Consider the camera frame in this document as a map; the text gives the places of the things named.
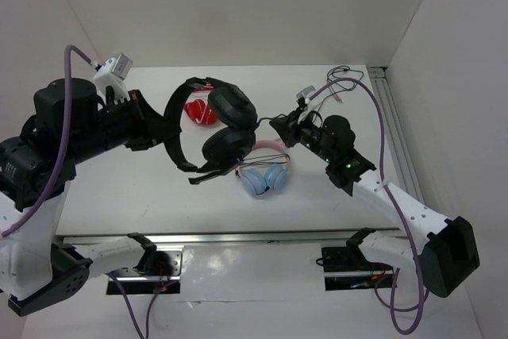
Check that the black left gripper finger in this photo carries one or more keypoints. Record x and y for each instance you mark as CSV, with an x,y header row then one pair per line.
x,y
157,130
145,110

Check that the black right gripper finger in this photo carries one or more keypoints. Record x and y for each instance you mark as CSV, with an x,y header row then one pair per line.
x,y
284,120
285,130

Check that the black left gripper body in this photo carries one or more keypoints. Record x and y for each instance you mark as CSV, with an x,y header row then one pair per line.
x,y
122,125

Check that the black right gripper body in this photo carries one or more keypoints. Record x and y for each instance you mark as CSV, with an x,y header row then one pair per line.
x,y
307,134

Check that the black headset with microphone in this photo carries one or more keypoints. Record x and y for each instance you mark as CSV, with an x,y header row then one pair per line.
x,y
226,148

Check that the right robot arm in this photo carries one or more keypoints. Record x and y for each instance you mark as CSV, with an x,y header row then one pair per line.
x,y
443,249

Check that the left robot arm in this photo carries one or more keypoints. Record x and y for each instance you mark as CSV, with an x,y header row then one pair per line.
x,y
71,125

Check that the red headphones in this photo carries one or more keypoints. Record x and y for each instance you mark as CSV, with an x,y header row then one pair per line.
x,y
198,109

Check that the pink blue cat-ear headphones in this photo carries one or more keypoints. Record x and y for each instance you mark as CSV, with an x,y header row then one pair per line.
x,y
262,174

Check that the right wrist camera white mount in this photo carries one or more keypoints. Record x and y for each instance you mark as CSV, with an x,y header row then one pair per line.
x,y
305,104

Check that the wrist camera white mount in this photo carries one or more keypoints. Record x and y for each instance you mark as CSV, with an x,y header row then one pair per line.
x,y
305,104
110,78

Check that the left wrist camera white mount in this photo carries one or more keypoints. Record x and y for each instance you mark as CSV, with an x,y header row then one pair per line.
x,y
110,78

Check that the aluminium right side rail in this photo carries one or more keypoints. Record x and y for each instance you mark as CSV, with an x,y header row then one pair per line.
x,y
400,153

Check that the aluminium rail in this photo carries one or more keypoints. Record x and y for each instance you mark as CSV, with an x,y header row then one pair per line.
x,y
400,153
238,238

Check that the aluminium front rail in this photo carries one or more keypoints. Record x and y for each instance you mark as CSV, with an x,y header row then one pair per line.
x,y
238,238

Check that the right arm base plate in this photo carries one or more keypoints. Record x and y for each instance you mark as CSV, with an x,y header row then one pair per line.
x,y
345,272

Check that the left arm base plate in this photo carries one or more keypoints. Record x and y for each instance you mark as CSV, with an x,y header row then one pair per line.
x,y
164,272

